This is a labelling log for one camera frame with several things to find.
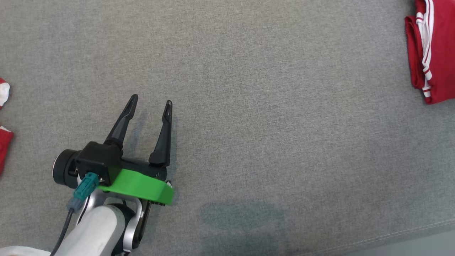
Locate red Bulls 23 jersey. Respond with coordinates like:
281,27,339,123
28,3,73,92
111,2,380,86
405,0,455,105

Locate left black cable teal connector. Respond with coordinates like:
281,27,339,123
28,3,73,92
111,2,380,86
50,172,100,256

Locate red shorts with white stripes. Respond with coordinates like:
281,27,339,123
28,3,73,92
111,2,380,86
0,78,14,176

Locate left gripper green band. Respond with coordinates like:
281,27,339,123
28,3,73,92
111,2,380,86
98,94,175,206

